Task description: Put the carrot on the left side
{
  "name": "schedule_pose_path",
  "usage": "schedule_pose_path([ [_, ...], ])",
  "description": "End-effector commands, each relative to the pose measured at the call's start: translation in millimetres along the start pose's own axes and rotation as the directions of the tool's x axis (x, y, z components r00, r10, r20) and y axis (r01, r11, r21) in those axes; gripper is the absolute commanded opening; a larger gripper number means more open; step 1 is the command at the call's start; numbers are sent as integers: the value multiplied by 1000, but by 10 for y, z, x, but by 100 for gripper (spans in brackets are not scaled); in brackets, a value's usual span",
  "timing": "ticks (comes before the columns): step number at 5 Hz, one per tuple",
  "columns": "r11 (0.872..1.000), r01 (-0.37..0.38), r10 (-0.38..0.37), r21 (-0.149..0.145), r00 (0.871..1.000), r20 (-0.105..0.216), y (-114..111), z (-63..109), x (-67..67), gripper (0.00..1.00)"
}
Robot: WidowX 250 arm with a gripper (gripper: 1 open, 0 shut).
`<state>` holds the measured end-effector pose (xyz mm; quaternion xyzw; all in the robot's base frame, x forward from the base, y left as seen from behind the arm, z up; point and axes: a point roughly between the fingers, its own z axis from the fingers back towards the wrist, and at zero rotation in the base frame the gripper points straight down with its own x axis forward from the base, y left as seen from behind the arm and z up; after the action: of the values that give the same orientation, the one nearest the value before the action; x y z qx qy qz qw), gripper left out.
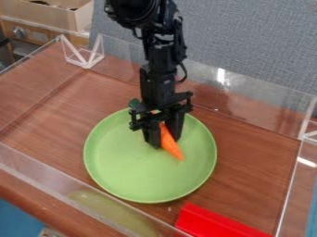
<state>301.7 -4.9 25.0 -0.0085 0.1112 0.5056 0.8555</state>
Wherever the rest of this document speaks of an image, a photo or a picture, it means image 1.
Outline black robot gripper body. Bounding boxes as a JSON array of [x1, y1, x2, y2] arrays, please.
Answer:
[[128, 65, 192, 131]]

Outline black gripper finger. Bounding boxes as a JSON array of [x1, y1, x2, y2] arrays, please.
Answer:
[[141, 121, 160, 149], [164, 110, 184, 141]]

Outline red plastic block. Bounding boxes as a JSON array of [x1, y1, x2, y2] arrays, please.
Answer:
[[175, 203, 272, 237]]

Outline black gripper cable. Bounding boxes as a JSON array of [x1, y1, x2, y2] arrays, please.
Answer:
[[175, 60, 189, 84]]

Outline green plastic plate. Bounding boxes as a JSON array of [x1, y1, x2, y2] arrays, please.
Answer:
[[82, 109, 216, 204]]

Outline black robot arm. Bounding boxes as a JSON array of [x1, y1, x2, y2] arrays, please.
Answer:
[[104, 0, 192, 148]]

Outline cardboard box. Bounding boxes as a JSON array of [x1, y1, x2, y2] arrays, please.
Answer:
[[0, 0, 92, 31]]

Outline clear acrylic tray walls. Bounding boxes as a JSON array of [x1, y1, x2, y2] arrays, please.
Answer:
[[0, 37, 317, 237]]

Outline orange toy carrot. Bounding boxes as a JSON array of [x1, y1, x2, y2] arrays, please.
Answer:
[[149, 108, 185, 162]]

